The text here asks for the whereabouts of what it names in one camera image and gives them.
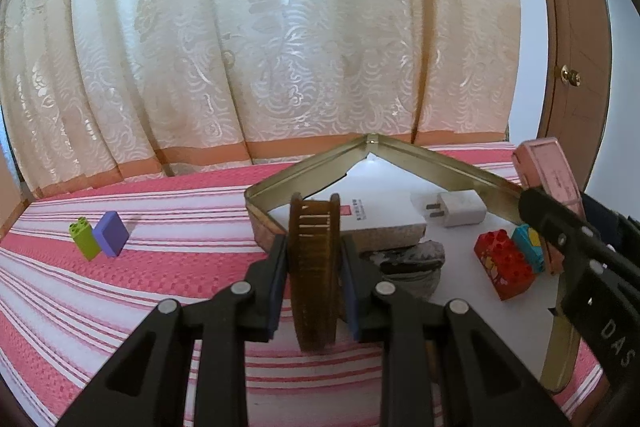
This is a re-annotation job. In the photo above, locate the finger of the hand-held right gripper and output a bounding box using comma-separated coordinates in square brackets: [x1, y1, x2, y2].
[582, 194, 626, 248]
[517, 187, 618, 268]

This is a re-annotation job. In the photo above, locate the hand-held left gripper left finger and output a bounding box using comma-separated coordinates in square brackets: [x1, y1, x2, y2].
[57, 234, 290, 427]

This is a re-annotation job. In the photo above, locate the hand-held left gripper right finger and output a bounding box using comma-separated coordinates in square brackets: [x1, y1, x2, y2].
[341, 239, 571, 427]

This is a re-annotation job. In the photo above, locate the blue printed toy block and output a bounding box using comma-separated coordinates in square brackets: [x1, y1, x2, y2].
[511, 224, 546, 275]

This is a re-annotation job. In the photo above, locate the brown wooden comb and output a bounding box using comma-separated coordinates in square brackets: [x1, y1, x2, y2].
[289, 193, 343, 354]

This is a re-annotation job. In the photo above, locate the pink rectangular box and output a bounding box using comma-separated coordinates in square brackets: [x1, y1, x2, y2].
[511, 137, 586, 278]

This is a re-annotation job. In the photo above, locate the white box with cork base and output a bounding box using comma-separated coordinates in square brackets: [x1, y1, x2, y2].
[320, 197, 428, 253]

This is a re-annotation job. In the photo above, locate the white charger plug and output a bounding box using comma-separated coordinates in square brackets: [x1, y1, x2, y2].
[411, 189, 488, 229]

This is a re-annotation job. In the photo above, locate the gold metal tin box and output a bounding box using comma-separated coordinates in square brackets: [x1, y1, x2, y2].
[244, 133, 583, 395]

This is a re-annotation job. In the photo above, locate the red toy brick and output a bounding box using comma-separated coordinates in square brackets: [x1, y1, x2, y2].
[474, 229, 536, 303]

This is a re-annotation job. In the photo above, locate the brass door knob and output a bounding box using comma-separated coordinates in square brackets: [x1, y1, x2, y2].
[554, 64, 583, 86]

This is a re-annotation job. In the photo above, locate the pink striped bed sheet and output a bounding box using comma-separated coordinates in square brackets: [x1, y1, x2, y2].
[0, 142, 613, 427]

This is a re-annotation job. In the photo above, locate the purple block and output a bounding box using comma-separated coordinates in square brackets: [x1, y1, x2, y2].
[92, 211, 130, 257]

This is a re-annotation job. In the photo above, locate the green toy brick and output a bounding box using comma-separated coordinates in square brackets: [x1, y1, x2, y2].
[69, 217, 103, 262]

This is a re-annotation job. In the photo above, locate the brown wooden door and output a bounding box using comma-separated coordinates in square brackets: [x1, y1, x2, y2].
[520, 0, 613, 148]

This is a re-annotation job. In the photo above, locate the cream patterned curtain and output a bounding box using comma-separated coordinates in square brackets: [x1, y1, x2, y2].
[0, 0, 523, 200]

